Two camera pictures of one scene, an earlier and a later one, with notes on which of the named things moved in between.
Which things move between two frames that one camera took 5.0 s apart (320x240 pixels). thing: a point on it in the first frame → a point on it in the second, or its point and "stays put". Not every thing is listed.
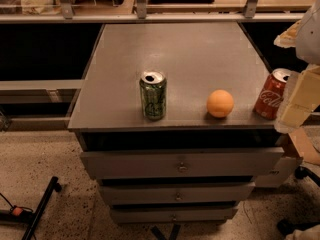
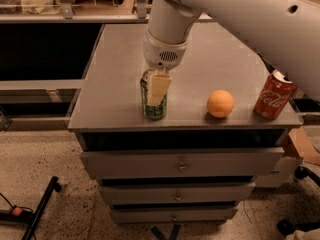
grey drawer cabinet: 189,166 stays put
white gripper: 309,37 → 162,53
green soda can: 153,95 stays put
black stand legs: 18,214 stays put
